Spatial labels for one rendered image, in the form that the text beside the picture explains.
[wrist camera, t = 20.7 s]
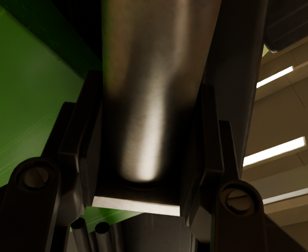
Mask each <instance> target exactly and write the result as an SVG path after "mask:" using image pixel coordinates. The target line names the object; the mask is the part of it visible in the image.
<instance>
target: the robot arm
mask: <svg viewBox="0 0 308 252"><path fill-rule="evenodd" d="M103 157H104V110H103V71H99V70H91V69H90V70H88V73H87V75H86V78H85V81H84V83H83V86H82V89H81V91H80V94H79V97H78V99H77V102H76V103H75V102H64V103H63V105H62V107H61V109H60V112H59V114H58V117H57V119H56V121H55V124H54V126H53V128H52V131H51V133H50V136H49V138H48V140H47V143H46V145H45V147H44V150H43V152H42V155H41V156H40V157H33V158H30V159H27V160H25V161H23V162H21V163H20V164H19V165H18V166H16V167H15V168H14V170H13V172H12V174H11V176H10V179H9V182H8V184H6V185H4V186H2V187H0V252H66V251H67V245H68V238H69V232H70V226H71V223H72V222H74V221H76V220H77V219H78V218H79V215H80V214H81V215H84V214H85V211H86V207H91V206H92V204H93V200H94V195H95V191H96V187H97V183H98V178H99V174H100V170H101V166H102V165H101V164H102V161H103ZM180 217H185V226H189V231H190V232H191V233H192V234H193V235H194V236H195V237H196V240H195V252H308V250H307V249H306V248H304V247H303V246H302V245H301V244H300V243H299V242H298V241H296V240H295V239H294V238H293V237H292V236H291V235H290V234H288V233H287V232H286V231H285V230H284V229H283V228H282V227H280V226H279V225H278V224H277V223H276V222H275V221H274V220H272V219H271V218H270V217H269V216H268V215H267V214H265V213H264V207H263V201H262V197H261V195H260V194H259V192H258V190H257V189H256V188H255V187H254V186H252V185H251V184H249V183H247V182H245V181H242V180H240V178H239V172H238V166H237V159H236V153H235V147H234V140H233V134H232V128H231V123H230V122H229V121H224V120H218V111H217V103H216V95H215V86H214V85H213V84H205V83H201V84H200V88H199V91H198V95H197V99H196V103H195V107H194V111H193V114H192V118H191V122H190V126H189V130H188V134H187V137H186V141H185V145H184V149H183V153H182V157H181V160H180Z"/></svg>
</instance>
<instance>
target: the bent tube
mask: <svg viewBox="0 0 308 252"><path fill-rule="evenodd" d="M221 1H222V0H101V21H102V66H103V110H104V157H103V161H102V164H101V165H102V166H101V170H100V174H99V178H98V183H97V187H96V191H95V195H94V200H93V204H92V207H100V208H109V209H118V210H127V211H136V212H144V213H153V214H162V215H171V216H180V160H181V157H182V153H183V149H184V145H185V141H186V137H187V134H188V130H189V126H190V122H191V118H192V114H193V111H194V107H195V103H196V99H197V95H198V91H199V88H200V84H201V80H202V76H203V72H204V68H205V64H206V61H207V57H208V53H209V49H210V45H211V41H212V38H213V34H214V30H215V26H216V22H217V18H218V14H219V10H220V5H221Z"/></svg>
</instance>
